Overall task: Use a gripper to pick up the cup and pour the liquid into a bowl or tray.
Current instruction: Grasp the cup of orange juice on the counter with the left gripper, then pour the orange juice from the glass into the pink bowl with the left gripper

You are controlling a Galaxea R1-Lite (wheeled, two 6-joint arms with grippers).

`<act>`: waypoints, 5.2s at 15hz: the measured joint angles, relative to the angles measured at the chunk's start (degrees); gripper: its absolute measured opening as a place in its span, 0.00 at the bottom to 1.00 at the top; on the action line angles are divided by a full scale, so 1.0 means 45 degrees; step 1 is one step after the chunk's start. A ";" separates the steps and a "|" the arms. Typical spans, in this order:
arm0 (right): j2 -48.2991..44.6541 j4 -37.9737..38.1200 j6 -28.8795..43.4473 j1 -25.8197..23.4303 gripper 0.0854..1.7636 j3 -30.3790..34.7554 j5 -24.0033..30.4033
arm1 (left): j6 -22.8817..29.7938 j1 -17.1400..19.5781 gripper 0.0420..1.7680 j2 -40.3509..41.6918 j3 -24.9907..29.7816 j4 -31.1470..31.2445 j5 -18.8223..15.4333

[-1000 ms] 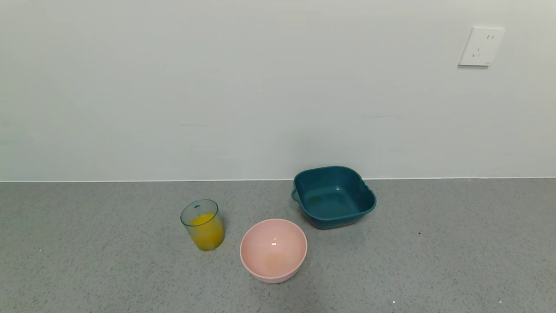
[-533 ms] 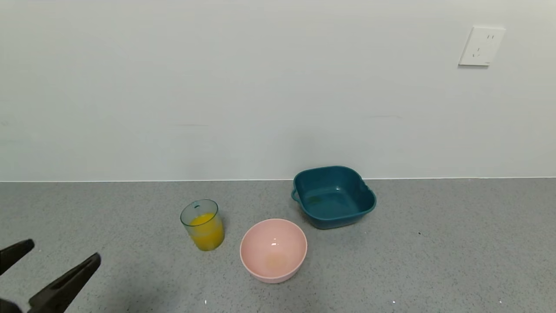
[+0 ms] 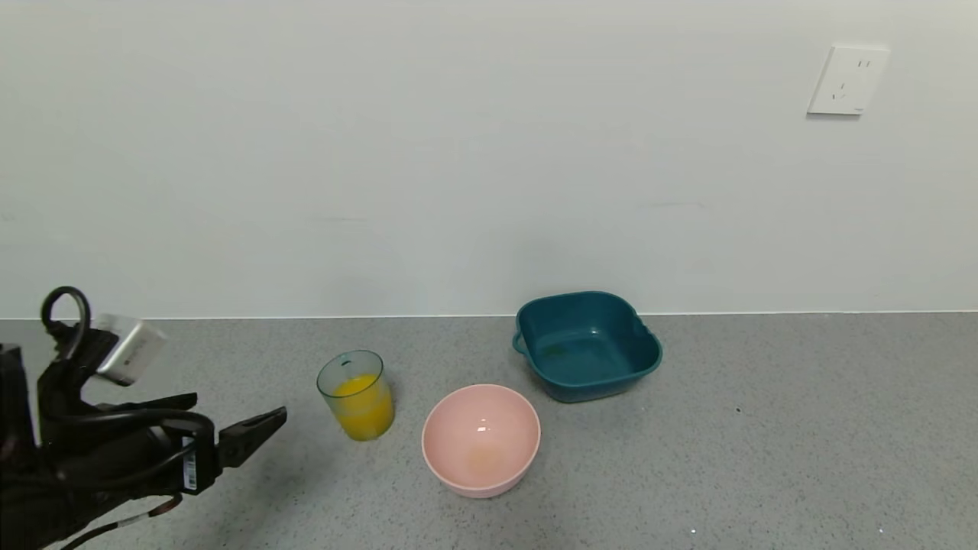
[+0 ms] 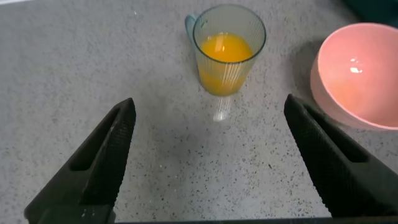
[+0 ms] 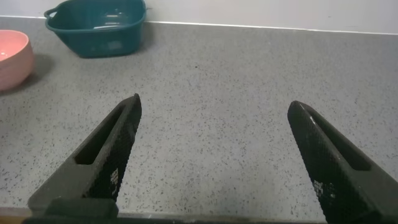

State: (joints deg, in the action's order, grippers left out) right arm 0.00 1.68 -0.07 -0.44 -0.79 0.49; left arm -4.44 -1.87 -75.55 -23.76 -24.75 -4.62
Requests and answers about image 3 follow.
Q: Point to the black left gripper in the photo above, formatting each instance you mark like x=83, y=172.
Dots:
x=195, y=463

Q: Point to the translucent teal ribbed cup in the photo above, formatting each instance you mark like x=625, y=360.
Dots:
x=354, y=365

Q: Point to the orange juice liquid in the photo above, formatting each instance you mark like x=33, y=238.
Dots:
x=365, y=412

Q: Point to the pink round bowl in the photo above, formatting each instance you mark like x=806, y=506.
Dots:
x=481, y=443

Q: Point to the dark teal square basin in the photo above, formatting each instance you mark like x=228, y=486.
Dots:
x=588, y=351

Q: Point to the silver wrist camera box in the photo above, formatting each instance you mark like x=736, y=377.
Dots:
x=134, y=347

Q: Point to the white wall power socket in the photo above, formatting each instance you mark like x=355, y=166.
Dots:
x=848, y=80

